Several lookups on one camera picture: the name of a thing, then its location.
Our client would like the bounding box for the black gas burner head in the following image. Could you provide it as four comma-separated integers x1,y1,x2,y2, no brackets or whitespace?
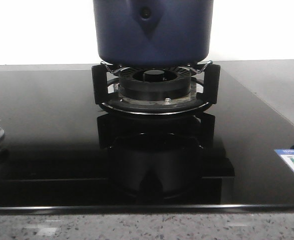
110,67,196,112

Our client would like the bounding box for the black pot support grate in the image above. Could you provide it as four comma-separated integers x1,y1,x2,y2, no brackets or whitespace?
92,61,220,116

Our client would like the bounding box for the black glass cooktop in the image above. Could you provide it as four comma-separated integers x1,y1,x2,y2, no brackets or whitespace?
0,69,294,214

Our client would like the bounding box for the dark blue cooking pot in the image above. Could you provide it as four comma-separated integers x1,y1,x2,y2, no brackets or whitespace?
93,0,214,67

